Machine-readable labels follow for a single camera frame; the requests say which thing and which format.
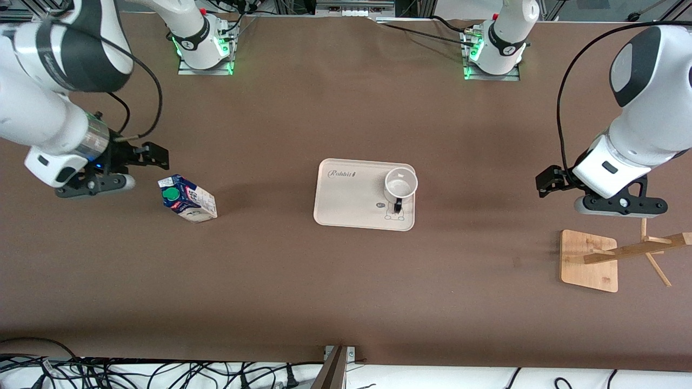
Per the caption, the blue milk carton green cap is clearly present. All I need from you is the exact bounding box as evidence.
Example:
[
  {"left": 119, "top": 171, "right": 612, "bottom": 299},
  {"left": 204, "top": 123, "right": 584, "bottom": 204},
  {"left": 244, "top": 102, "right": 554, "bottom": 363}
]
[{"left": 157, "top": 173, "right": 218, "bottom": 224}]

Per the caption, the white cup black handle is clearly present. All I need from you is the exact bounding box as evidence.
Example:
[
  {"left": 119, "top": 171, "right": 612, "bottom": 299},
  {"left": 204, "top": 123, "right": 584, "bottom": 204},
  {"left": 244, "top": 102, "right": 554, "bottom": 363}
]
[{"left": 384, "top": 167, "right": 419, "bottom": 213}]

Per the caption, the wooden cup hanging rack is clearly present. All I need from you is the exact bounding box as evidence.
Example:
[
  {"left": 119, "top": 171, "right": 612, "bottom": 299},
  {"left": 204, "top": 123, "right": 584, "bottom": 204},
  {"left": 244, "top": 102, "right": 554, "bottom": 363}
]
[{"left": 560, "top": 216, "right": 692, "bottom": 293}]

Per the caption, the cream tray with rabbit print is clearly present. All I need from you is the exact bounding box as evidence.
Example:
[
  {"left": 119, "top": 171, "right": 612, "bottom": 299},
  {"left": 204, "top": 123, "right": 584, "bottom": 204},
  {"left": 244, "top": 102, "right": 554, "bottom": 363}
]
[{"left": 313, "top": 158, "right": 417, "bottom": 232}]

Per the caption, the white power strip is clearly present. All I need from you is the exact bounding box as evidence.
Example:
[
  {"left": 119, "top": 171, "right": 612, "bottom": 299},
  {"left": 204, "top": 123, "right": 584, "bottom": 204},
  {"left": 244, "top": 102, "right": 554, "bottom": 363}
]
[{"left": 316, "top": 0, "right": 396, "bottom": 15}]

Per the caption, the short black right arm cable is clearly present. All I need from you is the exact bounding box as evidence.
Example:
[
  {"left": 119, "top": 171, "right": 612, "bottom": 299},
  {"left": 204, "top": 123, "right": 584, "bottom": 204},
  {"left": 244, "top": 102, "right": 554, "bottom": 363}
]
[{"left": 107, "top": 90, "right": 132, "bottom": 139}]

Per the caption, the long black right arm cable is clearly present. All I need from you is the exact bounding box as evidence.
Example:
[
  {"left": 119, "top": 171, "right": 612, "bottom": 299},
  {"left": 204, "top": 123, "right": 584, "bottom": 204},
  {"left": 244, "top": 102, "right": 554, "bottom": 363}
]
[{"left": 110, "top": 43, "right": 164, "bottom": 144}]

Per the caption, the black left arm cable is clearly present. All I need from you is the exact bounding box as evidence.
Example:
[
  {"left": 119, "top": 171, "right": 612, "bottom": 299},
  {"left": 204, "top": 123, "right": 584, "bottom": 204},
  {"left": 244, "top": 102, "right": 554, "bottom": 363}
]
[{"left": 556, "top": 20, "right": 692, "bottom": 173}]

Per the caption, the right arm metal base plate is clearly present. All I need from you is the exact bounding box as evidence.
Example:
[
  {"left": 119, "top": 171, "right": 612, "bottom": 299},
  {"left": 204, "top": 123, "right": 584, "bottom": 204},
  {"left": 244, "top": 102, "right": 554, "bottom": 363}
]
[{"left": 177, "top": 57, "right": 235, "bottom": 76}]

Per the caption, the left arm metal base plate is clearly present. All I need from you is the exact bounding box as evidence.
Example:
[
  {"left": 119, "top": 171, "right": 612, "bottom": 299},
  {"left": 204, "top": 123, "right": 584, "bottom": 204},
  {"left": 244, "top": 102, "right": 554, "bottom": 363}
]
[{"left": 463, "top": 64, "right": 521, "bottom": 82}]

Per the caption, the black cable on table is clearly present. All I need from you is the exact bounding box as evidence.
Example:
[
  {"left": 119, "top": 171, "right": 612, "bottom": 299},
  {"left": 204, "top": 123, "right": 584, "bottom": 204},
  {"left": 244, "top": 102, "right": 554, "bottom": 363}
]
[{"left": 373, "top": 15, "right": 479, "bottom": 49}]

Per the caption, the thick black floor cable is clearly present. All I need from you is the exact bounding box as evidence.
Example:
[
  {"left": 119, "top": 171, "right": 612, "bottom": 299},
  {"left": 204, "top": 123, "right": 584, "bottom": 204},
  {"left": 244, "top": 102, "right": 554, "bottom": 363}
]
[{"left": 0, "top": 337, "right": 87, "bottom": 366}]

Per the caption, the small metal pole bracket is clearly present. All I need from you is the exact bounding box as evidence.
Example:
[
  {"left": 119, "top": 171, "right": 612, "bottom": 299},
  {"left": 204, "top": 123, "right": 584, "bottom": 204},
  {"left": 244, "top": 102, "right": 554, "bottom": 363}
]
[{"left": 323, "top": 345, "right": 357, "bottom": 361}]

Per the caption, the dark camera support pole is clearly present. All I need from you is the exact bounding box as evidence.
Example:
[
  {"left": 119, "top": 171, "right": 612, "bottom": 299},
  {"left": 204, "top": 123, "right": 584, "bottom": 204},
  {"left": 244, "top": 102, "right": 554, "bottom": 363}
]
[{"left": 310, "top": 346, "right": 348, "bottom": 389}]

